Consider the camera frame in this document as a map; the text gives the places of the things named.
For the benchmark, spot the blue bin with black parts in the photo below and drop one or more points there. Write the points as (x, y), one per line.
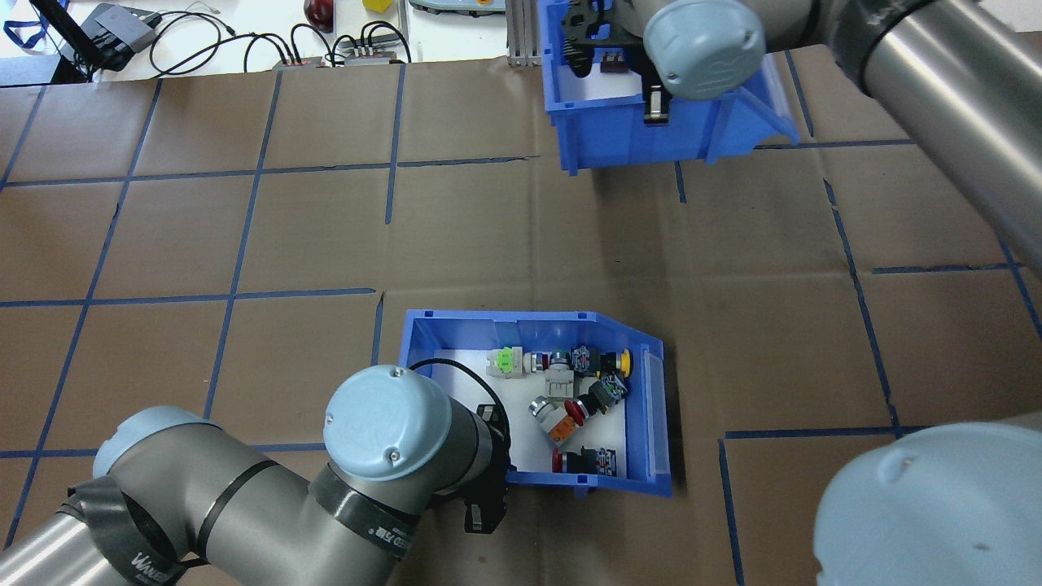
(619, 130)

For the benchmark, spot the black stand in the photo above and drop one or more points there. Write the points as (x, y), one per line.
(69, 41)

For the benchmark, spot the yellow cube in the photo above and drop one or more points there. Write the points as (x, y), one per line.
(376, 4)

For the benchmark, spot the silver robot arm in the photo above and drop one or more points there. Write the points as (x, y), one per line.
(936, 89)
(228, 488)

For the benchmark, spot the green white push button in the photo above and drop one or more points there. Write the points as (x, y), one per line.
(505, 363)

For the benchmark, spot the white side table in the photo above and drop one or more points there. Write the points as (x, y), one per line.
(269, 12)

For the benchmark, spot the red round disc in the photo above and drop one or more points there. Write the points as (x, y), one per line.
(319, 12)

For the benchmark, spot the grey hub box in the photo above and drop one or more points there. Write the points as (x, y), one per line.
(122, 24)

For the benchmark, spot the light blue teach pendant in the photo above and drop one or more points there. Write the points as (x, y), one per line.
(456, 5)

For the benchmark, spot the blue bin with push buttons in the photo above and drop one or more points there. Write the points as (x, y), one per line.
(651, 407)

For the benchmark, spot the small dark red button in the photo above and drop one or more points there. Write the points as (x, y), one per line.
(536, 361)

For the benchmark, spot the red button with contact block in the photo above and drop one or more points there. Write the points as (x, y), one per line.
(582, 461)

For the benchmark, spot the grey white switch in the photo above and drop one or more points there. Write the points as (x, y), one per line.
(558, 378)

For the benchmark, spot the silver button orange body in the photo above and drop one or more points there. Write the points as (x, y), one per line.
(553, 419)

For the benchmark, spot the aluminium profile post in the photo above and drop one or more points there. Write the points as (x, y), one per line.
(523, 32)

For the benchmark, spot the yellow push button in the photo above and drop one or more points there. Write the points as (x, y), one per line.
(615, 362)

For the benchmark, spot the red mushroom button black body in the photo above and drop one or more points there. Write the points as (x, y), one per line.
(606, 392)

